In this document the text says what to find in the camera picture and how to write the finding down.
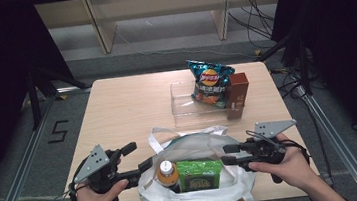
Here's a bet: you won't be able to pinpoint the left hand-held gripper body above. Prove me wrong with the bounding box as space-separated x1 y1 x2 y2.
70 141 132 201

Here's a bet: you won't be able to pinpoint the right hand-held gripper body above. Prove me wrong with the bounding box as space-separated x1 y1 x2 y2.
243 118 304 187

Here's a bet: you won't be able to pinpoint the orange drink bottle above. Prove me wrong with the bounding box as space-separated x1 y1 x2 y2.
155 159 182 195

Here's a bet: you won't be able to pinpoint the green snack packet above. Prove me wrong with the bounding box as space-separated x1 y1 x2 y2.
175 156 226 194

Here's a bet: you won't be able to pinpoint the brown carton box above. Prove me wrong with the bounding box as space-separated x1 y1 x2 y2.
222 71 254 121

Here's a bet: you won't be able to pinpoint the white tote bag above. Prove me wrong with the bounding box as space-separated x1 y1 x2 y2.
131 117 261 201

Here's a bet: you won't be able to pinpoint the clear plastic bin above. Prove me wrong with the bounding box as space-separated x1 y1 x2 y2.
168 75 248 129

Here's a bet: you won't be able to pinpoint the blue chip bag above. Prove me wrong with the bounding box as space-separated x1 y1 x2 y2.
185 54 239 112

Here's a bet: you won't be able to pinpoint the person's right hand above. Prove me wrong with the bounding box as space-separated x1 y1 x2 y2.
246 130 320 196

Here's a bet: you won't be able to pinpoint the black metal stand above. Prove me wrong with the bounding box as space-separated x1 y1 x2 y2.
23 61 94 131
254 31 315 102

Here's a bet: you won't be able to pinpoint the wooden shelf unit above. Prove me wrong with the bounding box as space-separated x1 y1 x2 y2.
34 0 291 62

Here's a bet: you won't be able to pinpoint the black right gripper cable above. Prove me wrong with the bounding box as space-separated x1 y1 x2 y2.
279 136 312 172

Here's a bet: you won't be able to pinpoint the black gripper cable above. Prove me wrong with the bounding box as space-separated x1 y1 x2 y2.
65 156 92 201
279 136 312 172

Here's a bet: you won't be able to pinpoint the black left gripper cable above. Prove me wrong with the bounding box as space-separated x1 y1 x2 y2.
65 156 92 201

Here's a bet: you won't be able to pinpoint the black floor cables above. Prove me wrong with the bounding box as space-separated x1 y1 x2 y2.
269 65 305 103

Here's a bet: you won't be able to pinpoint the aluminium floor rail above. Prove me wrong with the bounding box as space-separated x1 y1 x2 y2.
0 89 74 201
294 80 357 201

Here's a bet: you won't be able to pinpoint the white floor cable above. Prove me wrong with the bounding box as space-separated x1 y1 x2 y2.
112 8 257 73

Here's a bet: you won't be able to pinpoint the bundle of black cables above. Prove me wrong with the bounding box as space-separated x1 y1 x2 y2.
226 0 279 53

